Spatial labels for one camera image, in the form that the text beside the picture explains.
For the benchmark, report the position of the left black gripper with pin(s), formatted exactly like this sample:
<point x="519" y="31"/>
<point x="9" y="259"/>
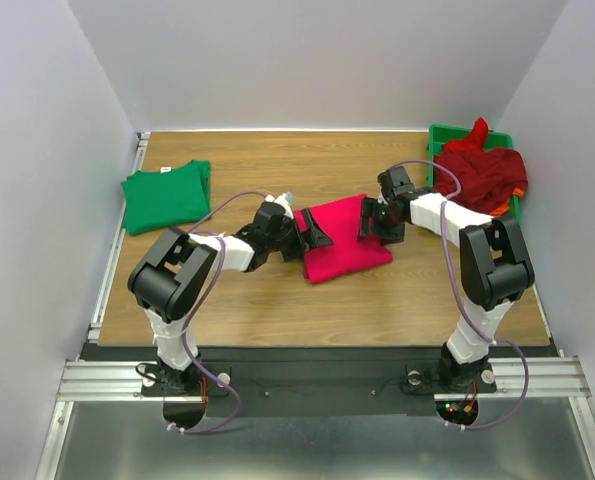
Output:
<point x="313" y="237"/>

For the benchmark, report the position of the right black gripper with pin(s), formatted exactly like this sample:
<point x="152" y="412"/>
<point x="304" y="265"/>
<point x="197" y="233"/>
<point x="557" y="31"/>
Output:
<point x="372" y="220"/>

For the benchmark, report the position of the pink t shirt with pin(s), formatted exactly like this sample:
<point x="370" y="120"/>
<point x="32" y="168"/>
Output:
<point x="340" y="221"/>

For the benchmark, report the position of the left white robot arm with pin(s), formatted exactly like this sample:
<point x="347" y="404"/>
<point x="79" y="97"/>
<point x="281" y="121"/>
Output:
<point x="177" y="273"/>

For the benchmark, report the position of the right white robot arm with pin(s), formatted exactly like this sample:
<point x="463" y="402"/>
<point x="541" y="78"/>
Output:
<point x="488" y="263"/>

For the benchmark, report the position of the green plastic bin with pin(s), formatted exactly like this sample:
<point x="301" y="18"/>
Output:
<point x="439" y="135"/>

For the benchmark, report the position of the dark red t shirt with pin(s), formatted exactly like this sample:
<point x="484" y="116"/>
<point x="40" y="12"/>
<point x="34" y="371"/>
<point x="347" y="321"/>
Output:
<point x="482" y="172"/>

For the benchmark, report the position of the orange garment in bin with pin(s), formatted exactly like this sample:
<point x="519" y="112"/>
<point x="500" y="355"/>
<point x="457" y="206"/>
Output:
<point x="511" y="206"/>

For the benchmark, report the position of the folded green t shirt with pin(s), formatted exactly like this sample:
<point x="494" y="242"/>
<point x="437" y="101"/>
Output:
<point x="156" y="200"/>

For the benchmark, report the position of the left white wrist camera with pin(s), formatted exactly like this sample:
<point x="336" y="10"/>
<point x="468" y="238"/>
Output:
<point x="285" y="199"/>

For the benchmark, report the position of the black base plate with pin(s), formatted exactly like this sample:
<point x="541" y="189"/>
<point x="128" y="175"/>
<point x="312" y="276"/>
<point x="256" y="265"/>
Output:
<point x="336" y="381"/>

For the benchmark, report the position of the aluminium rail frame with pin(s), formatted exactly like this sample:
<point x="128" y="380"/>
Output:
<point x="111" y="432"/>

